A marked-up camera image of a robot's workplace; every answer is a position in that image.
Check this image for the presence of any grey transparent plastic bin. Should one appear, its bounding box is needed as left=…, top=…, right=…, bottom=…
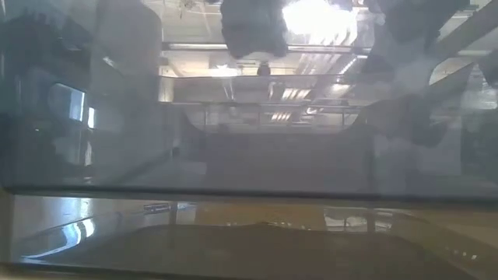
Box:
left=0, top=0, right=498, bottom=280

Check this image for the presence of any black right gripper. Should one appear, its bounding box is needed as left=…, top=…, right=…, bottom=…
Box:
left=357, top=96, right=449, bottom=149

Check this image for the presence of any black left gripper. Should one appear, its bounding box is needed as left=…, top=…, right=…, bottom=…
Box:
left=219, top=0, right=289, bottom=60

